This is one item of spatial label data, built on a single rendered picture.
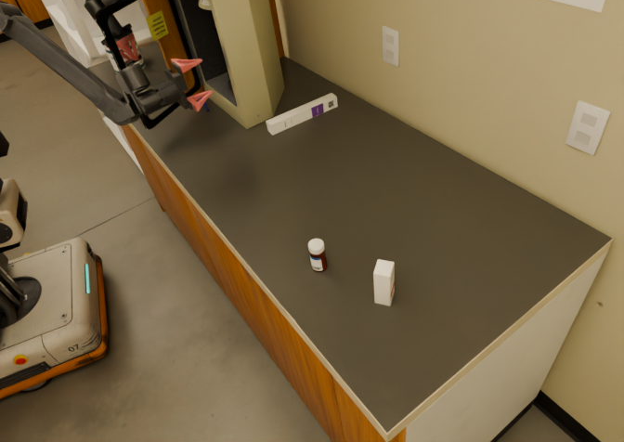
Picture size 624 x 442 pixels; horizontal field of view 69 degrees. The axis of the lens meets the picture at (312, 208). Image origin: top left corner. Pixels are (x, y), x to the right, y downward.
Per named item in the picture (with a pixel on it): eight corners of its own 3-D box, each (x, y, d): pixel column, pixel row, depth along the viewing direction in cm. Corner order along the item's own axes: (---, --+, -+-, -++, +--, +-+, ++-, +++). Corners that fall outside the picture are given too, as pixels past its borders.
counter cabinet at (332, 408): (255, 162, 301) (219, 26, 239) (530, 408, 170) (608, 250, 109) (162, 210, 278) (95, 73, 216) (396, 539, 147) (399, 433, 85)
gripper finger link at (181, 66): (204, 55, 123) (173, 69, 120) (212, 79, 128) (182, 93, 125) (193, 48, 127) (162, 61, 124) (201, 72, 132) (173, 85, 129)
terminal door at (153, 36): (201, 86, 174) (165, -26, 146) (148, 132, 155) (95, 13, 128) (200, 86, 174) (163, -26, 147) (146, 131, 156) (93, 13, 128)
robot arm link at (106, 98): (4, 19, 123) (-26, 16, 113) (14, 2, 122) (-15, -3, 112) (136, 125, 131) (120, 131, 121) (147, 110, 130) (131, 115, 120)
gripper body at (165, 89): (179, 73, 122) (154, 84, 119) (192, 107, 129) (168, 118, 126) (170, 67, 126) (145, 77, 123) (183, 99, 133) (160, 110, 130)
